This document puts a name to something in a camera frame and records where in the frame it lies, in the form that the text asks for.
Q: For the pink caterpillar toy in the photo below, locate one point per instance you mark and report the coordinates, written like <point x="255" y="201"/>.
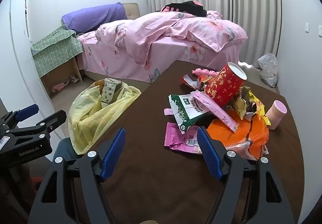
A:
<point x="203" y="72"/>

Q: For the magenta snack packet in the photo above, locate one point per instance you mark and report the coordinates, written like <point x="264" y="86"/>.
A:
<point x="181" y="139"/>

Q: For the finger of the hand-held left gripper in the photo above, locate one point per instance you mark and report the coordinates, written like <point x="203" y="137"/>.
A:
<point x="50" y="120"/>
<point x="27" y="110"/>

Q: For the person's leg in jeans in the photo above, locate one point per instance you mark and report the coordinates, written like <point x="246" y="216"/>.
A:
<point x="63" y="148"/>

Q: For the green checked cloth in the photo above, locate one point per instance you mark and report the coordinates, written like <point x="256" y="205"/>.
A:
<point x="57" y="47"/>

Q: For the large yellow snack packet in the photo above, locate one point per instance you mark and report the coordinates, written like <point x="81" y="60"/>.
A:
<point x="259" y="107"/>

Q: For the white wall switch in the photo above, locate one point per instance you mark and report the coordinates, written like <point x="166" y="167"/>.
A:
<point x="307" y="27"/>
<point x="320" y="30"/>

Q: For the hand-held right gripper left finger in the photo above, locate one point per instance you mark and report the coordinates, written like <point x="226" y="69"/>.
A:
<point x="114" y="153"/>

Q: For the red gold printed paper tube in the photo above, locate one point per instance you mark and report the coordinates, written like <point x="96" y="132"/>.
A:
<point x="226" y="85"/>

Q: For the pink cup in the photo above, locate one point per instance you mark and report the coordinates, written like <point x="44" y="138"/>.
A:
<point x="276" y="114"/>

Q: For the white shoe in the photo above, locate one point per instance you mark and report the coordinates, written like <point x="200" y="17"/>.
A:
<point x="73" y="79"/>

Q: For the long pink packet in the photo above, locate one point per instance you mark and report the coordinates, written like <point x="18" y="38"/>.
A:
<point x="218" y="113"/>

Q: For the green white snack packet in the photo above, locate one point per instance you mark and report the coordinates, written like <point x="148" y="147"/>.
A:
<point x="188" y="110"/>

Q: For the red white wrapper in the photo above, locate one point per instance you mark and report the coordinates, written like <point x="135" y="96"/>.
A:
<point x="191" y="83"/>

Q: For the purple pillow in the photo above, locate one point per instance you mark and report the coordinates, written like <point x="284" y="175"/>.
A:
<point x="95" y="18"/>

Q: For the white plastic bag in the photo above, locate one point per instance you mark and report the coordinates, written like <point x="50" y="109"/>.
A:
<point x="269" y="68"/>

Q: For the pink slippers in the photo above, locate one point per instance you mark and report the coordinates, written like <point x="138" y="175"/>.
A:
<point x="59" y="86"/>

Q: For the pink floral quilt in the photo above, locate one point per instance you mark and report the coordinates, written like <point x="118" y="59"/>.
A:
<point x="156" y="32"/>

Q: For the beige headboard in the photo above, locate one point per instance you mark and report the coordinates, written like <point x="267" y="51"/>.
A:
<point x="132" y="10"/>

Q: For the orange plastic bag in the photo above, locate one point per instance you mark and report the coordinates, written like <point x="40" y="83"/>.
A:
<point x="236" y="135"/>

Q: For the black garment with pink print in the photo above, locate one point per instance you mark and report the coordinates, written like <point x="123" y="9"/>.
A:
<point x="186" y="8"/>

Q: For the white door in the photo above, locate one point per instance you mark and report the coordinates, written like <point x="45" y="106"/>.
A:
<point x="17" y="50"/>

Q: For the wooden nightstand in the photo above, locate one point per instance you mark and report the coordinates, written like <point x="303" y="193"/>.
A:
<point x="63" y="73"/>

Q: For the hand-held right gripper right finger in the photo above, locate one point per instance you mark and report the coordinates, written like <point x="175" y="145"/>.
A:
<point x="208" y="153"/>

